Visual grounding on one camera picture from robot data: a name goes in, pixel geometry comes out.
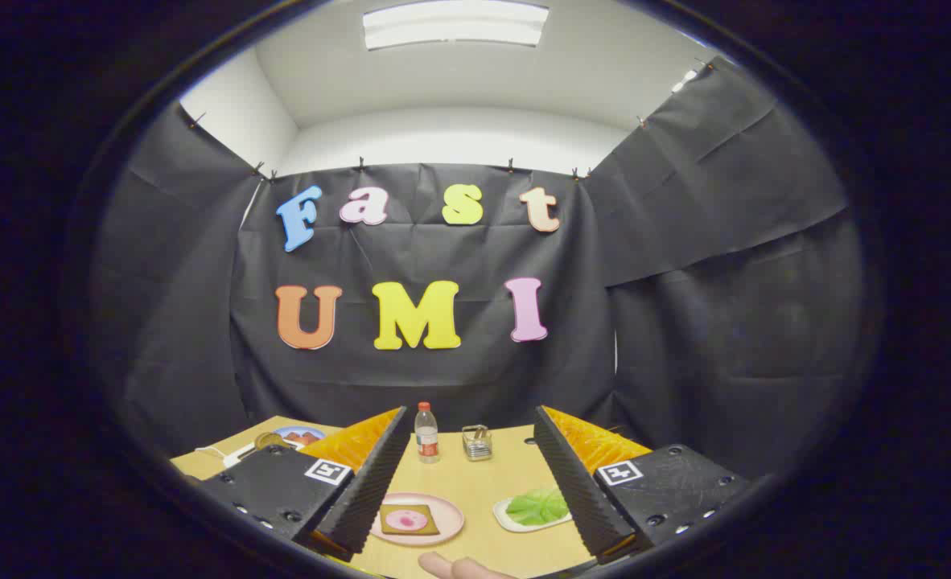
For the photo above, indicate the ceiling light panel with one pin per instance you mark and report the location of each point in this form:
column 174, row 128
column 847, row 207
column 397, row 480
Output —
column 455, row 24

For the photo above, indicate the glass utensil holder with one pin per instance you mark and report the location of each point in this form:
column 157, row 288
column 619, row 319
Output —
column 477, row 444

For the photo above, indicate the small white dish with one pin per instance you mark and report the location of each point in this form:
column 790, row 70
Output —
column 508, row 519

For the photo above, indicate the pink plate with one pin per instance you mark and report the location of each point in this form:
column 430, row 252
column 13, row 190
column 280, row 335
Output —
column 447, row 519

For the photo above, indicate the blue plate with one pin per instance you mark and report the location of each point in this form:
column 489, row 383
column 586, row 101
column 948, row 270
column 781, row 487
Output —
column 282, row 434

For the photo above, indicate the pink ham slice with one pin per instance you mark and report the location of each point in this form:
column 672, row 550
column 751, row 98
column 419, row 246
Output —
column 405, row 520

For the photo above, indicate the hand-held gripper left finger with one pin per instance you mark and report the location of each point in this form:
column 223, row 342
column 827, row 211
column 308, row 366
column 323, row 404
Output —
column 367, row 490

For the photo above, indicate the green lettuce leaf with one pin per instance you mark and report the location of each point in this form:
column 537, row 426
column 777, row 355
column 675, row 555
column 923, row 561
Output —
column 536, row 507

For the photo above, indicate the clear plastic water bottle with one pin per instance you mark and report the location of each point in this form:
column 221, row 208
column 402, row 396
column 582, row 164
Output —
column 427, row 438

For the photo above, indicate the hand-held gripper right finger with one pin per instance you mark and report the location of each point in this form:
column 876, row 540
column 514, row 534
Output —
column 576, row 490

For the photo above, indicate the brown and orange toy food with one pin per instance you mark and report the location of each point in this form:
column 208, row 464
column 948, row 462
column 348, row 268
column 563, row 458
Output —
column 302, row 438

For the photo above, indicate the square bread slice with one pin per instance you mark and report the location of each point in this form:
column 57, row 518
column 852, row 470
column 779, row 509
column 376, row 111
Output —
column 427, row 527

